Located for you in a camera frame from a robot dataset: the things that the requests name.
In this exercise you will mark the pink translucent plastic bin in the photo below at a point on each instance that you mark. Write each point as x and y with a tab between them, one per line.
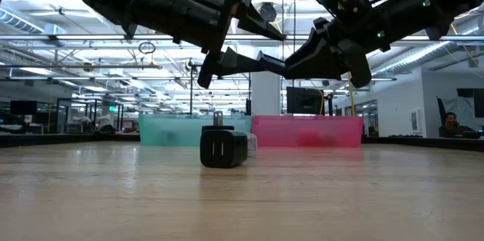
280	131

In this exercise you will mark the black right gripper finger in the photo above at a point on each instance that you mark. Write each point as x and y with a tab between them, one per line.
312	50
291	71

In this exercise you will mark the white wall poster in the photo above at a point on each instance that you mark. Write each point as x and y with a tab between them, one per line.
416	121

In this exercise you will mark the small black desk monitor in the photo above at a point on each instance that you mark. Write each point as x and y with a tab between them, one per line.
23	108

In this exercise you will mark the glossy black dual-port charging adapter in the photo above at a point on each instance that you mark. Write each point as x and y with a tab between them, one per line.
223	150

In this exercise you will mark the green and white charging adapter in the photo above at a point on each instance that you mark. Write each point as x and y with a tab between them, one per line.
252	144

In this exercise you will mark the white building pillar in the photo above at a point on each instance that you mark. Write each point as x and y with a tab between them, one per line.
264	97

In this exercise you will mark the person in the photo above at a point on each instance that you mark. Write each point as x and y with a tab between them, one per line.
452	125

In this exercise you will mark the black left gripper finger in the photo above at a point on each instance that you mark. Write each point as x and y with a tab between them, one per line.
253	20
234	63

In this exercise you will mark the black hanging monitor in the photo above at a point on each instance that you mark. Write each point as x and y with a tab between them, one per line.
302	101

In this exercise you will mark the teal translucent plastic bin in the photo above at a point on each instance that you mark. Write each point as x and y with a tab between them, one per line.
170	127

